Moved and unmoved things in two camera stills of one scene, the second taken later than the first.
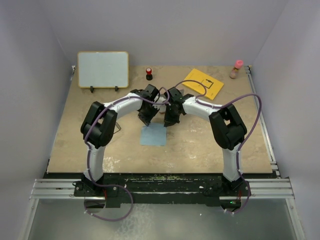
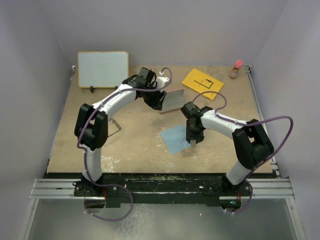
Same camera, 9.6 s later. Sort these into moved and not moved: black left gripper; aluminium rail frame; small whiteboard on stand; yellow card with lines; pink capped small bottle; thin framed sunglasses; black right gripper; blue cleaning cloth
Moved: black left gripper; blue cleaning cloth; black right gripper
Not moved: aluminium rail frame; yellow card with lines; thin framed sunglasses; small whiteboard on stand; pink capped small bottle
